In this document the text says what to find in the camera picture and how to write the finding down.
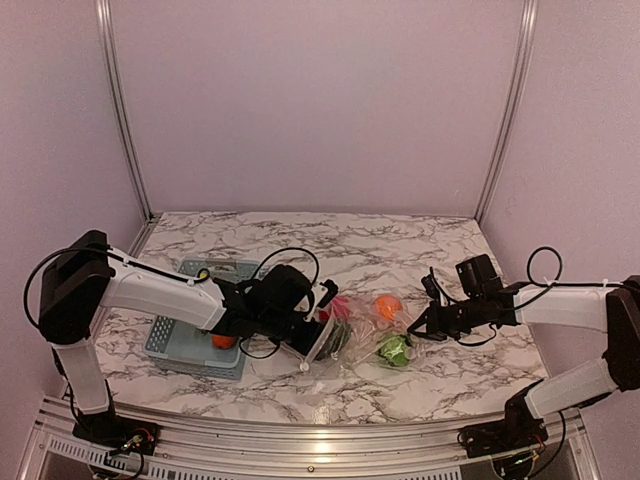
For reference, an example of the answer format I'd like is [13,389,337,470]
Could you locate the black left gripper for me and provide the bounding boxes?
[259,309,342,361]

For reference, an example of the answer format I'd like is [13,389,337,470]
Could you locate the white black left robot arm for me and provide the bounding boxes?
[23,230,338,452]

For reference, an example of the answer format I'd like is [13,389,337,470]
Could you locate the pink fake fruit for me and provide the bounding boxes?
[318,296,351,322]

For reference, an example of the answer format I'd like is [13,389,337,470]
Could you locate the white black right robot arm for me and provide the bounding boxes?
[407,254,639,458]

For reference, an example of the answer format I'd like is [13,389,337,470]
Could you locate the aluminium frame post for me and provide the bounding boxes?
[95,0,154,223]
[474,0,539,225]

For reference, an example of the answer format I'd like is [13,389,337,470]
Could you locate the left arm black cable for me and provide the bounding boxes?
[22,244,321,361]

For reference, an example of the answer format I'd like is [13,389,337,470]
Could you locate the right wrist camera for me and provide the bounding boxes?
[421,267,444,305]

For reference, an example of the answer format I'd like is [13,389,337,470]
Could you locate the clear polka dot zip bag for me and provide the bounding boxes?
[299,295,425,377]

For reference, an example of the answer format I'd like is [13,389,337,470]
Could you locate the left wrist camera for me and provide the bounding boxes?
[303,279,338,322]

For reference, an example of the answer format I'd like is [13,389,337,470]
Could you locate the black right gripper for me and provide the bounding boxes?
[407,295,484,341]

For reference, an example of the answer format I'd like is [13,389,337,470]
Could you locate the right aluminium frame post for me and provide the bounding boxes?
[474,0,539,225]

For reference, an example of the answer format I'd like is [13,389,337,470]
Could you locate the green fake lettuce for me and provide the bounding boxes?
[376,334,414,368]

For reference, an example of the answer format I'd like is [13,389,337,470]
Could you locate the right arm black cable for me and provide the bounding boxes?
[439,245,640,349]

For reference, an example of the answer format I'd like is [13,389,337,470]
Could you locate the light blue plastic basket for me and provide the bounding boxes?
[143,257,258,381]

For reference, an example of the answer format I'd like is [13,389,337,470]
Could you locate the orange green fake mango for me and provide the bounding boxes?
[212,335,238,350]

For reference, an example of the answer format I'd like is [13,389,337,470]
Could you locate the front aluminium rail base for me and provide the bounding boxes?
[19,394,606,480]

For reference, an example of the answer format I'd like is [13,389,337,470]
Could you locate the orange fake fruit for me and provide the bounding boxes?
[374,295,404,322]

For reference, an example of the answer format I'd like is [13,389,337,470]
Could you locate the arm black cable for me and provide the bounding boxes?
[22,244,321,361]
[439,245,640,349]

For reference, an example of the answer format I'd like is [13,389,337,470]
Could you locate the left aluminium frame post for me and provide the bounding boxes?
[95,0,154,223]

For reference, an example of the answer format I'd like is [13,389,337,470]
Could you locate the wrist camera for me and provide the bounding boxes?
[421,267,444,305]
[303,279,338,322]

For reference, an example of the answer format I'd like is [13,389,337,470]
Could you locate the dark green fake pepper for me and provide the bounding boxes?
[315,322,351,361]

